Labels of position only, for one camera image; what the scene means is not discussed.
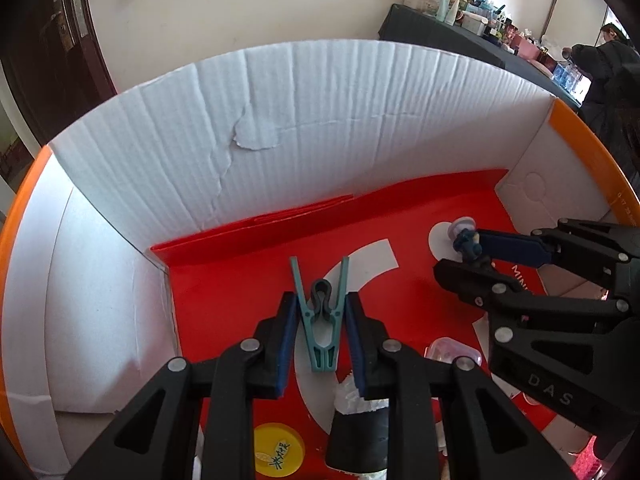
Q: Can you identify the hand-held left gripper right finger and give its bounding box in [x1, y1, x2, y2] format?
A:
[346, 292, 578, 480]

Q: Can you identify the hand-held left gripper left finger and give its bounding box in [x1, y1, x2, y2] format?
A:
[65, 291, 301, 480]

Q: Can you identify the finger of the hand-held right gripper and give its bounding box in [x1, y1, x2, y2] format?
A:
[432, 257, 633, 456]
[475, 217, 640, 291]

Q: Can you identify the blue figure suction cup toy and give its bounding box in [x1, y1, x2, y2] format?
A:
[450, 216, 485, 263]

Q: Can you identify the teal plastic clothespin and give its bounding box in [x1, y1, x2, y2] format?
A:
[289, 256, 351, 373]

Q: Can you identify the yellow round lid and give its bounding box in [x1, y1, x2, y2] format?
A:
[253, 422, 306, 474]

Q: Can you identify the white and red cardboard box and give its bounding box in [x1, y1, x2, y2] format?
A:
[0, 37, 640, 480]

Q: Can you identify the white crumpled plastic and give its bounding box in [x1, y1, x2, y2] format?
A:
[332, 369, 391, 415]

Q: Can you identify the clear pinkish plastic container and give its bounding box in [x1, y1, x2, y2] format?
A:
[424, 337, 483, 367]

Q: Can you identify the black cylinder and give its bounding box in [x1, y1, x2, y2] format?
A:
[325, 406, 392, 477]

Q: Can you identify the black-clothed table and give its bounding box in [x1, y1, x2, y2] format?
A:
[377, 4, 586, 111]

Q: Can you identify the clutter of bottles and boxes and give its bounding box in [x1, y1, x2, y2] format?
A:
[402, 0, 593, 96]

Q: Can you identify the brown wooden door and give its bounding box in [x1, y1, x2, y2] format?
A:
[0, 0, 118, 171]

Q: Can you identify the white wall board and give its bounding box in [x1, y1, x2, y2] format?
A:
[545, 0, 608, 36]

